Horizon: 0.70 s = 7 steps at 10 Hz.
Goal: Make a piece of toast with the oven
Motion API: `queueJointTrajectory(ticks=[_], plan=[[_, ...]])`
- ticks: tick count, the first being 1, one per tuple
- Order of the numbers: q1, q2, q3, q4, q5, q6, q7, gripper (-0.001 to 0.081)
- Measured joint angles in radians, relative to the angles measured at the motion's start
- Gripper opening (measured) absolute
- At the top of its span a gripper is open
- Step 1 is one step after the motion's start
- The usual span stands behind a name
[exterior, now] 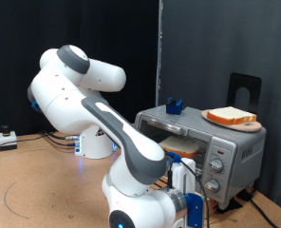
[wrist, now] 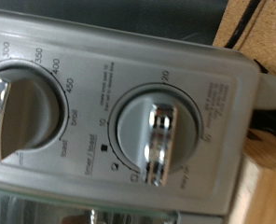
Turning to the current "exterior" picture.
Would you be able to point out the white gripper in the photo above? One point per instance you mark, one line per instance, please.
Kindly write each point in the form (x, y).
(184, 177)

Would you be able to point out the silver oven timer knob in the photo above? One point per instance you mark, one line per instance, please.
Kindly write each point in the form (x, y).
(212, 186)

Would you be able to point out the white bread slice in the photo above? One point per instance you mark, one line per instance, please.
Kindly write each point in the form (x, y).
(178, 146)
(229, 114)

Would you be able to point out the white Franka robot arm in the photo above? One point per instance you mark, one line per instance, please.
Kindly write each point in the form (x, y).
(67, 104)

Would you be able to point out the silver oven temperature knob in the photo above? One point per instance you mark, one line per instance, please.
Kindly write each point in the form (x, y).
(216, 166)

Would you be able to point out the silver toaster oven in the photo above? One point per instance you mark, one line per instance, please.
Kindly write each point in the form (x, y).
(241, 164)

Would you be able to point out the small round wooden board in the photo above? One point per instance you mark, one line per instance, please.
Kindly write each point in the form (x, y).
(248, 127)

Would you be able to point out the black metal bookend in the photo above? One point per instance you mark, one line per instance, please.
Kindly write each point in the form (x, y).
(245, 80)

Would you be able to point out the vertical metal pole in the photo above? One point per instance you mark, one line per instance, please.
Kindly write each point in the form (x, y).
(159, 47)

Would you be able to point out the emergency stop button box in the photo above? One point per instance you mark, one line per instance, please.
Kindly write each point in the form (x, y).
(7, 141)

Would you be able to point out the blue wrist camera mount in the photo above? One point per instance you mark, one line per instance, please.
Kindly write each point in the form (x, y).
(196, 210)

